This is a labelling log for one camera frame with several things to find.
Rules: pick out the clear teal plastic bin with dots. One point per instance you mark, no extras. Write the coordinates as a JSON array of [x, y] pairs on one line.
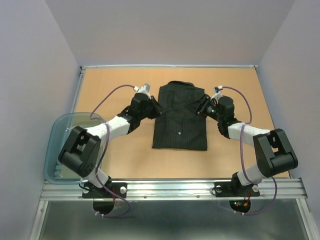
[[55, 172]]

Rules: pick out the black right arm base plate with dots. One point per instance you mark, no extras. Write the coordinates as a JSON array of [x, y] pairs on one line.
[[226, 189]]

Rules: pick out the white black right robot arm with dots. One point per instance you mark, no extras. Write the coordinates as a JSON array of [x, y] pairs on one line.
[[273, 151]]

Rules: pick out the black pinstriped long sleeve shirt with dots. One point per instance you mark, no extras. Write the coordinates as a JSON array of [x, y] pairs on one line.
[[178, 127]]

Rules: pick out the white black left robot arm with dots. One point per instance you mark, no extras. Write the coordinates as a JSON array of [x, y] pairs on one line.
[[85, 148]]

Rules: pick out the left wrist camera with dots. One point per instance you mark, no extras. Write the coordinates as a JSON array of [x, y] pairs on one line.
[[144, 89]]

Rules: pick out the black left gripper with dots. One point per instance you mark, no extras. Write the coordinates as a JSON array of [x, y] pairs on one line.
[[156, 107]]

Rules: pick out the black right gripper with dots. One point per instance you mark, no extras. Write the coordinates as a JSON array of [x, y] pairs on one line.
[[204, 101]]

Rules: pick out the aluminium front mounting rail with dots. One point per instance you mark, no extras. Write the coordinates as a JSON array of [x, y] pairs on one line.
[[170, 189]]

